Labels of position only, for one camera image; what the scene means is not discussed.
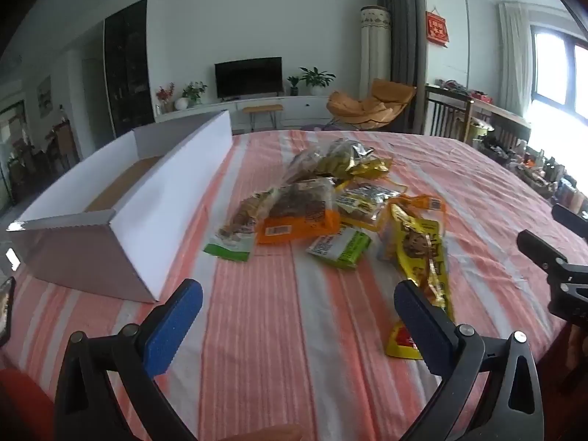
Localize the pink striped bedspread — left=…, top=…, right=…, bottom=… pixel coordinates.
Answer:
left=0, top=129, right=568, bottom=441

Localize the long yellow cartoon snack packet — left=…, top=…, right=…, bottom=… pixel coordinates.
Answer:
left=377, top=197, right=455, bottom=322

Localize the black television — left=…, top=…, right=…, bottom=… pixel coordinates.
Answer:
left=214, top=57, right=283, bottom=99

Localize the gold yellow snack packet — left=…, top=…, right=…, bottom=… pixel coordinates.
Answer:
left=349, top=156, right=395, bottom=181

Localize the large potted plant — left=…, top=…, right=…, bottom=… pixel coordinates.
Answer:
left=300, top=67, right=336, bottom=97

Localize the clear plastic snack bag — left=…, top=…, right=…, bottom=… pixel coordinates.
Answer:
left=282, top=141, right=343, bottom=184

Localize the grey curtain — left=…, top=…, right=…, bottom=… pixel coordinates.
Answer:
left=377, top=0, right=423, bottom=134

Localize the green white snack packet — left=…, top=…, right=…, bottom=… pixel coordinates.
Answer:
left=306, top=227, right=372, bottom=269

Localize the yellow clear snack packet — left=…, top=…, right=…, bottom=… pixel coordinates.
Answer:
left=335, top=181, right=407, bottom=230

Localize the olive ball snack packet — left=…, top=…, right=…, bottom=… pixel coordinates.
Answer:
left=322, top=139, right=375, bottom=178

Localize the window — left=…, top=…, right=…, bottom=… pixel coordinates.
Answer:
left=530, top=25, right=588, bottom=127

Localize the covered standing air conditioner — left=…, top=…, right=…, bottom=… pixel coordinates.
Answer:
left=359, top=6, right=393, bottom=97

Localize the orange edged snack packet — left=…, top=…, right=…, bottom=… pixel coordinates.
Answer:
left=390, top=194, right=447, bottom=221

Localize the framed wall picture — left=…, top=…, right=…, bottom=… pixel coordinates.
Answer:
left=37, top=76, right=52, bottom=118

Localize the white television cabinet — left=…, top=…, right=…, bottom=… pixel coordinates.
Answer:
left=161, top=96, right=341, bottom=132

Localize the leafy potted plant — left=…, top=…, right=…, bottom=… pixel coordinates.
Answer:
left=181, top=81, right=207, bottom=108

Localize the white cardboard box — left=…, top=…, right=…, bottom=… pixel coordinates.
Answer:
left=7, top=110, right=233, bottom=304

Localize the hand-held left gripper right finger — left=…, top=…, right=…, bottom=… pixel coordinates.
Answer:
left=393, top=278, right=546, bottom=441

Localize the red clothing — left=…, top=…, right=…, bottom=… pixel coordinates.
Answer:
left=0, top=367, right=56, bottom=441

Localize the red flower bouquet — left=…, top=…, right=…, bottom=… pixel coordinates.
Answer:
left=155, top=83, right=176, bottom=113

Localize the yellow red snack packet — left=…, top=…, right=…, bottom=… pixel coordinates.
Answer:
left=385, top=322, right=423, bottom=360

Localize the wooden stool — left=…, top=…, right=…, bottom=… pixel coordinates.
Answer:
left=243, top=105, right=284, bottom=132

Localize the orange lounge chair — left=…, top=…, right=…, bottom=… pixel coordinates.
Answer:
left=327, top=79, right=416, bottom=132

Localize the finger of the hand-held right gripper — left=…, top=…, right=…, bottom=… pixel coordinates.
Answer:
left=552, top=202, right=588, bottom=240
left=517, top=229, right=569, bottom=270

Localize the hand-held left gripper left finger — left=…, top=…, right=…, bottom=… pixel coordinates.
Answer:
left=54, top=278, right=204, bottom=441

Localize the green edged clear snack packet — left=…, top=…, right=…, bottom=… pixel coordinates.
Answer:
left=203, top=193, right=258, bottom=262

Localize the red wall hanging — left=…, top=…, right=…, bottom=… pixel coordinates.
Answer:
left=425, top=10, right=448, bottom=48

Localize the cluttered wooden sideboard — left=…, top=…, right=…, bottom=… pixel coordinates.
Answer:
left=473, top=96, right=588, bottom=212

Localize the wooden chair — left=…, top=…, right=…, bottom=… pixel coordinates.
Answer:
left=425, top=85, right=474, bottom=141

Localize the dark display cabinet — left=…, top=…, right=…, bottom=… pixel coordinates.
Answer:
left=103, top=0, right=154, bottom=139

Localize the white curtain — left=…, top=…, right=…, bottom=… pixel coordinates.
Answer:
left=498, top=2, right=536, bottom=118

